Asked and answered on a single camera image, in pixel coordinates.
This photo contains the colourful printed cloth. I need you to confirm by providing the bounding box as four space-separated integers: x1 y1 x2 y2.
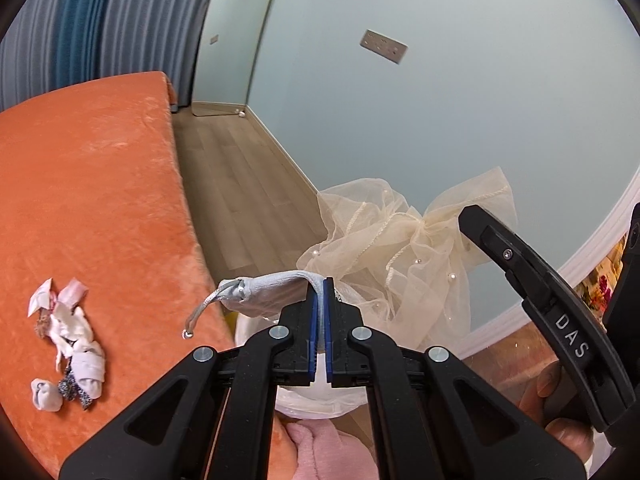
575 247 626 316

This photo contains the gold framed standing mirror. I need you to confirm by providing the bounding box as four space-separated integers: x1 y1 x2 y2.
192 0 281 118

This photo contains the person's right hand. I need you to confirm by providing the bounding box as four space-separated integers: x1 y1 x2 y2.
519 360 595 467

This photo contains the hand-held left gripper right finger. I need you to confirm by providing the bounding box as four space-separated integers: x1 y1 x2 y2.
323 278 589 480

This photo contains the grey drawstring pouch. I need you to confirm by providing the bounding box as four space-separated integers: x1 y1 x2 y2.
182 269 326 341

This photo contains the pink fluffy clothing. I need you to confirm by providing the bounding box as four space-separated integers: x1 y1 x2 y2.
285 417 381 480

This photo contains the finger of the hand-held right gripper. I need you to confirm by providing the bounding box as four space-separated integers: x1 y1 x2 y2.
458 204 637 432

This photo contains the white plastic bag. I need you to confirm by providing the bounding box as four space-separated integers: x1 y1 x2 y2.
232 282 373 421

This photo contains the grey wall socket plate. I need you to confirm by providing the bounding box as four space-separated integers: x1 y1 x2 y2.
360 30 408 64

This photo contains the dark dotted scrunchie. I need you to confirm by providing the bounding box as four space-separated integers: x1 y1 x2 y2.
56 370 96 411

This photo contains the cream tulle bow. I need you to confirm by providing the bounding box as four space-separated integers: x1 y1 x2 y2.
296 166 518 351

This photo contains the orange plush blanket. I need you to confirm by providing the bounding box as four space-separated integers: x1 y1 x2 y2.
0 71 296 480

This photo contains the white sheer ribbon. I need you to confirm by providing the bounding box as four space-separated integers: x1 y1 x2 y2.
67 342 107 396

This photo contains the pink white wrapper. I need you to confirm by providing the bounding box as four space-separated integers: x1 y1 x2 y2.
27 276 90 318

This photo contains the blue grey curtain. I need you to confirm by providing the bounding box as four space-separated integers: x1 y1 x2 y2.
0 0 226 111

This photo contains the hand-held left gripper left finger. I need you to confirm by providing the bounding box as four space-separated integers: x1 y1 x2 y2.
59 290 321 480

